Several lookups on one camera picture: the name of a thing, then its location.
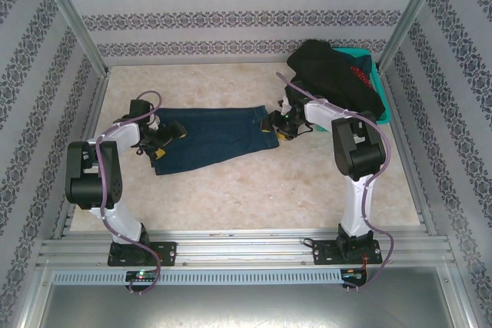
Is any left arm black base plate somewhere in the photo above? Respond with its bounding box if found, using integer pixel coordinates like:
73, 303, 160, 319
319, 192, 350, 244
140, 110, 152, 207
107, 241, 178, 267

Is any black skirt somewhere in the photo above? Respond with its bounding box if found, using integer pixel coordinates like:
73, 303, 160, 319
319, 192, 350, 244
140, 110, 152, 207
287, 38, 387, 121

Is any aluminium mounting rail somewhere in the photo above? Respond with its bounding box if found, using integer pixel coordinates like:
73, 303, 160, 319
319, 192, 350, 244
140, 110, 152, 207
36, 230, 457, 267

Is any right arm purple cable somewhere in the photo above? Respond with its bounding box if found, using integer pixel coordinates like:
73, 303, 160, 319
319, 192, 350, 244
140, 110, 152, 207
276, 71, 395, 293

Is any aluminium table side rail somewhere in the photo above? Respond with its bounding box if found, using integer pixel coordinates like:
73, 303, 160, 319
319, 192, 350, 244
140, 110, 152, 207
378, 68, 439, 237
52, 68, 111, 240

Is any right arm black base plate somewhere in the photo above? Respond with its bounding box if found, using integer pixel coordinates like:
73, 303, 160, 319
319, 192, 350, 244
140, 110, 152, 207
313, 238, 384, 267

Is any slotted grey cable duct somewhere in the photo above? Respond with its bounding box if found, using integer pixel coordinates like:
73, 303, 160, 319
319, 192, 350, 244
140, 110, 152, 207
52, 269, 344, 287

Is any aluminium frame post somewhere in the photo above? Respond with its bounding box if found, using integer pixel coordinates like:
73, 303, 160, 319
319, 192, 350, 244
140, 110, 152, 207
32, 0, 111, 75
378, 0, 449, 71

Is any grey metal sheet panel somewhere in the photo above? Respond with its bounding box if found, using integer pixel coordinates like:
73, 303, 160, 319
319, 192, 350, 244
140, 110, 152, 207
15, 264, 477, 328

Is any teal plastic basket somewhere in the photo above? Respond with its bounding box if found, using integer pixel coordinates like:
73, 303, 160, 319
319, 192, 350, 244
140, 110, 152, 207
332, 47, 393, 126

